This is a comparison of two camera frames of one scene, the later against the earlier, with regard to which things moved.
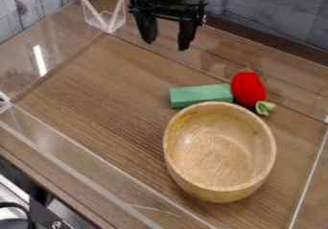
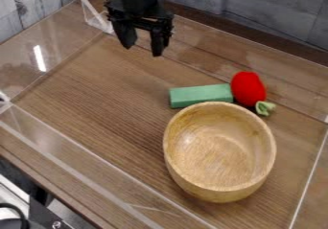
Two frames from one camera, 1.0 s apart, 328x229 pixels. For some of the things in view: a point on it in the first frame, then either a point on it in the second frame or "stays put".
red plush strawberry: [249, 92] stays put
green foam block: [203, 95] stays put
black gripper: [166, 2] → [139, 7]
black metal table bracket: [41, 217] stays put
